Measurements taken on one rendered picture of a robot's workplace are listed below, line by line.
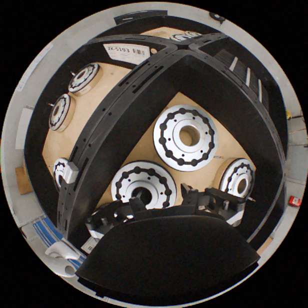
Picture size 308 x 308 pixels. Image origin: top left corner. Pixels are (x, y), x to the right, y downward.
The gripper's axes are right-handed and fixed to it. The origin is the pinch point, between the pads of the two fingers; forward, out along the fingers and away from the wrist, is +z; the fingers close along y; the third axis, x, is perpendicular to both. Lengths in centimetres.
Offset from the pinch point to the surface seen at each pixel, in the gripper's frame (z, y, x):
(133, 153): 3.6, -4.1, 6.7
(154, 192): -0.1, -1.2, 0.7
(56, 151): 3.7, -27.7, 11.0
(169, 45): -6.6, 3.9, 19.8
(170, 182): 0.4, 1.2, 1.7
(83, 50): -4.3, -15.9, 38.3
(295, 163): 37, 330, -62
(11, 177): -13, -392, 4
